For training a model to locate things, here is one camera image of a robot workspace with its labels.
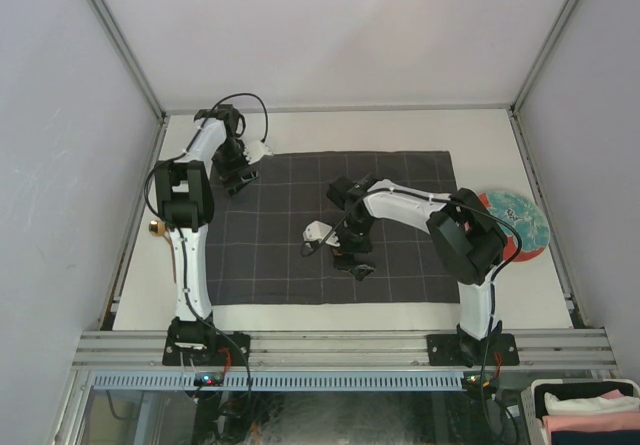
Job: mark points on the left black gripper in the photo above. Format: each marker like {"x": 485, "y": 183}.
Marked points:
{"x": 229, "y": 177}

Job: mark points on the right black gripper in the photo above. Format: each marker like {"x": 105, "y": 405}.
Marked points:
{"x": 343, "y": 259}

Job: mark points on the dark grey checked cloth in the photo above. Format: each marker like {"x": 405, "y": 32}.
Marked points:
{"x": 253, "y": 248}

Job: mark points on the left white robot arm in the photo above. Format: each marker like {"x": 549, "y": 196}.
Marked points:
{"x": 218, "y": 123}

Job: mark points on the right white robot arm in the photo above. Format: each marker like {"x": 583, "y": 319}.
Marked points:
{"x": 374, "y": 199}

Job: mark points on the gold spoon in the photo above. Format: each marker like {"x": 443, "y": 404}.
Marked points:
{"x": 158, "y": 229}

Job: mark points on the gold fork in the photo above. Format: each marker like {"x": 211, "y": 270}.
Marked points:
{"x": 172, "y": 260}

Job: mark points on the red and teal plate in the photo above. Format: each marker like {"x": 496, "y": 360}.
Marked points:
{"x": 524, "y": 216}

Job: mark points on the white laundry basket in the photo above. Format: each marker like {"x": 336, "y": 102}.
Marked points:
{"x": 601, "y": 410}

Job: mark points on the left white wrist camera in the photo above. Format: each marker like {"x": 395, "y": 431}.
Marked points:
{"x": 256, "y": 151}

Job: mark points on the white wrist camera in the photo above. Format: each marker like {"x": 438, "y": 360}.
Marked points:
{"x": 256, "y": 151}
{"x": 318, "y": 232}

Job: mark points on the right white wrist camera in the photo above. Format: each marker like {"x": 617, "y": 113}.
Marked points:
{"x": 318, "y": 232}

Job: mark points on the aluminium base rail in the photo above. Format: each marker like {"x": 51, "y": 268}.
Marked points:
{"x": 545, "y": 349}

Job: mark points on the blue slotted cable duct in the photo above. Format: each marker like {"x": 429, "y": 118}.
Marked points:
{"x": 281, "y": 381}

